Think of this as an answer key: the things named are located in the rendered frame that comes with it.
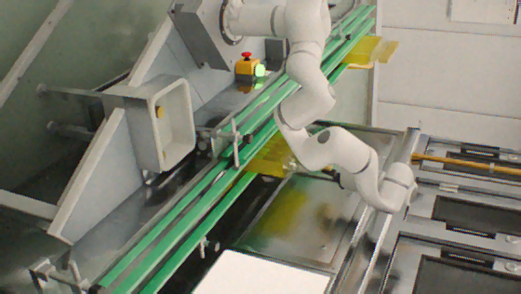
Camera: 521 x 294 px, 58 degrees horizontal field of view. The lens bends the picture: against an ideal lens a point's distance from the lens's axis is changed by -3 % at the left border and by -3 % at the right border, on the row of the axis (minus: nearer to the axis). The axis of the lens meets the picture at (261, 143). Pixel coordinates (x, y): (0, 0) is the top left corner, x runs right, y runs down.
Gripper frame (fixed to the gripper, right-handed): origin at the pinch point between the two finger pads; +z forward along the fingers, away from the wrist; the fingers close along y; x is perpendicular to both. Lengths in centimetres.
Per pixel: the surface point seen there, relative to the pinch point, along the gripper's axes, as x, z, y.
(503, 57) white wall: -577, 80, -150
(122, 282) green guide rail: 74, 7, 5
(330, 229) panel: 13.4, -9.4, -12.2
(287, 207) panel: 11.8, 8.2, -12.4
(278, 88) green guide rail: -16.3, 31.9, 13.3
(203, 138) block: 26.1, 27.5, 13.7
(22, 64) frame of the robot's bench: 47, 90, 33
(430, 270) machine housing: 8.3, -39.2, -16.6
